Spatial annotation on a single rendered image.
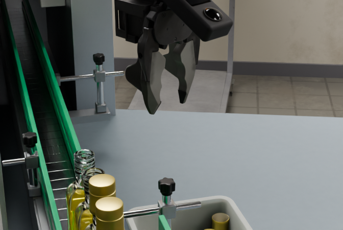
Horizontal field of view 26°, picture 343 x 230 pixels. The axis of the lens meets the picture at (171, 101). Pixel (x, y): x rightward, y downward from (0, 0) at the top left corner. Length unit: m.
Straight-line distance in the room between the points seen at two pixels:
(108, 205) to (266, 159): 1.03
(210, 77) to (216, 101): 0.33
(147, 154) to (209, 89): 2.08
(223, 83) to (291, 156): 2.16
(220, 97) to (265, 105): 0.31
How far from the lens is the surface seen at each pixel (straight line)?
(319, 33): 4.41
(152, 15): 0.96
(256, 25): 4.37
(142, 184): 1.76
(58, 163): 1.60
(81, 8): 1.99
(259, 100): 4.11
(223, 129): 2.03
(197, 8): 0.93
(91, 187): 0.95
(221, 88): 3.97
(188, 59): 1.02
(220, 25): 0.92
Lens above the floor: 1.63
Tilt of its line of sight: 24 degrees down
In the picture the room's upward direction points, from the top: straight up
